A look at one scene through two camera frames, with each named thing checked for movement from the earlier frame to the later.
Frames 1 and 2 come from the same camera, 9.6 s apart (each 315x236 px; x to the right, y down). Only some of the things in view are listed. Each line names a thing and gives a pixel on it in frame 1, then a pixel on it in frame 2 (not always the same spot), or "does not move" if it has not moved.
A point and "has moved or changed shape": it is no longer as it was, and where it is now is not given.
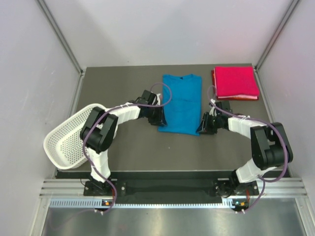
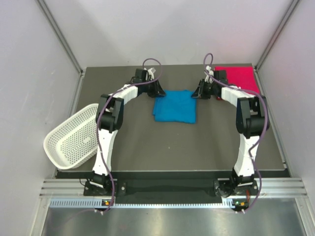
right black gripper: [203, 128] to [200, 93]
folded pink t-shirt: [236, 80] does not move
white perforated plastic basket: [63, 146] does not move
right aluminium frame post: [292, 7] does not move
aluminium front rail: [273, 187] does not move
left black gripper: [159, 120] to [157, 91]
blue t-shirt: [182, 103] has moved or changed shape
